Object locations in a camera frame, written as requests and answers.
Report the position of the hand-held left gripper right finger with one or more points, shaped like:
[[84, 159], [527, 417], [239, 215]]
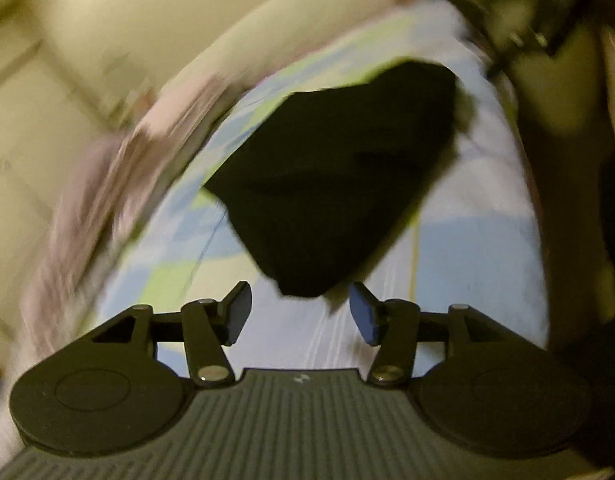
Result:
[[363, 316]]

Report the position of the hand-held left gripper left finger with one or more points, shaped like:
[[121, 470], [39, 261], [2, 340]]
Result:
[[236, 316]]

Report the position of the black pants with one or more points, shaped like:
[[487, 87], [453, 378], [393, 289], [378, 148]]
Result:
[[337, 185]]

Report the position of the checkered bed sheet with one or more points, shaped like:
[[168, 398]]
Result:
[[467, 260]]

